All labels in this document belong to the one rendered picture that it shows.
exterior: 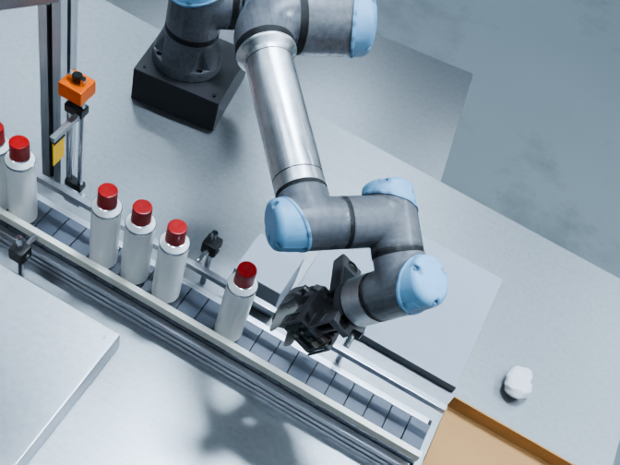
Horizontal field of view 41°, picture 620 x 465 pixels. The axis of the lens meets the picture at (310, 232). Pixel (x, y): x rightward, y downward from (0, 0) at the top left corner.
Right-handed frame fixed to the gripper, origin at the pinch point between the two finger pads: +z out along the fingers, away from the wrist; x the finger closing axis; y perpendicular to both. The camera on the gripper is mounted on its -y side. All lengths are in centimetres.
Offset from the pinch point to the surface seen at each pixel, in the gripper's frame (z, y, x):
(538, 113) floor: 70, -214, 79
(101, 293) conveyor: 27.5, 5.6, -20.0
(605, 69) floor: 61, -264, 95
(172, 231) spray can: 4.1, 1.0, -22.9
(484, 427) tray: -5.9, -12.4, 44.6
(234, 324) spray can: 8.1, 2.2, -3.1
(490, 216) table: 2, -63, 31
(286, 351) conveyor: 9.6, -2.5, 8.7
